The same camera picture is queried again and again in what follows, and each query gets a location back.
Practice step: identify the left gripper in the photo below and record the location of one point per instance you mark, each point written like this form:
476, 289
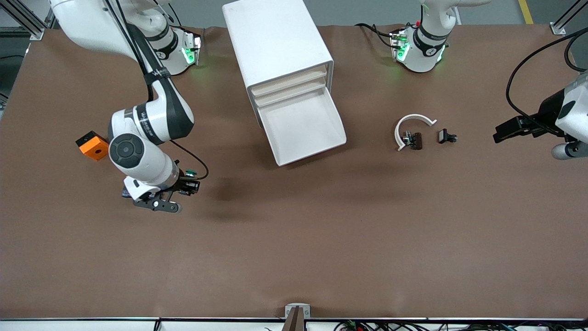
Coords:
545, 113

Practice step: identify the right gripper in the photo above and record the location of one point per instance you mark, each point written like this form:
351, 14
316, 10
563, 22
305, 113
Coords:
183, 185

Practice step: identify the green push button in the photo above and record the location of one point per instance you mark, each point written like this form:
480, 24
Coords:
190, 173

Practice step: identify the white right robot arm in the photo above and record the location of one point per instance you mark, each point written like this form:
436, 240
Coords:
147, 161

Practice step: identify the yellow push button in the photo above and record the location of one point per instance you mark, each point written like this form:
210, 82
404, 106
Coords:
124, 193

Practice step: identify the small black clip part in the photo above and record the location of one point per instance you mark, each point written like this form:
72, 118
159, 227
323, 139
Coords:
443, 136

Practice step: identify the brown and black connector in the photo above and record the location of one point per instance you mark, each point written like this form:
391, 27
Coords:
416, 140

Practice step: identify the orange box with hole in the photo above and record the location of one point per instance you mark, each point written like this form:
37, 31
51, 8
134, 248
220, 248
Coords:
92, 149

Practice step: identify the aluminium frame bar with foot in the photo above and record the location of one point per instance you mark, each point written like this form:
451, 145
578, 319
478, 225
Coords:
36, 33
558, 28

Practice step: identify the grey metal bracket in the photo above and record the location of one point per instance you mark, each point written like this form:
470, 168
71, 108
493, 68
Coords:
297, 305

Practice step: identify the white table edge rail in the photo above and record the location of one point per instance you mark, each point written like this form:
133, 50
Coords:
92, 325

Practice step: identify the brown camera post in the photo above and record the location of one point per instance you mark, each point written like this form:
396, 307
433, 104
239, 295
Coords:
295, 322

